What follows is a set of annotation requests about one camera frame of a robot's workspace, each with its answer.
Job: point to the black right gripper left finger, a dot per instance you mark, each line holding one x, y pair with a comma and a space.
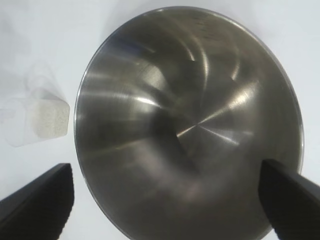
32, 212

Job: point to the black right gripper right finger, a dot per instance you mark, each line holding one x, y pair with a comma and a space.
295, 207

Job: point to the white uncooked rice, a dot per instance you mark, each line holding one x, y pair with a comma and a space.
50, 120

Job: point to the clear plastic measuring cup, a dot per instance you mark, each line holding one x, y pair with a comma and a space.
20, 117

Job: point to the stainless steel mixing bowl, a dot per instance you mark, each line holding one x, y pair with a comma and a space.
175, 100

